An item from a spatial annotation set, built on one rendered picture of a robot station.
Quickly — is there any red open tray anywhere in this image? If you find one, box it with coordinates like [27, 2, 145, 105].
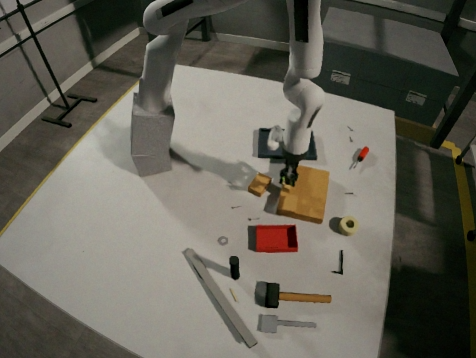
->
[256, 225, 298, 253]

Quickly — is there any pale yellow ring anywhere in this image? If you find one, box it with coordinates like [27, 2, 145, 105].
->
[339, 216, 359, 237]

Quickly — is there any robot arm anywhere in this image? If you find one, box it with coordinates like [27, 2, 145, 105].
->
[137, 0, 325, 154]

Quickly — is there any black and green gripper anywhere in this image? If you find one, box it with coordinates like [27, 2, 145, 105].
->
[281, 146, 308, 185]

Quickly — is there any black mallet with wooden handle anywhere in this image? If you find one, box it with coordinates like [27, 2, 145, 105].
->
[265, 283, 332, 308]

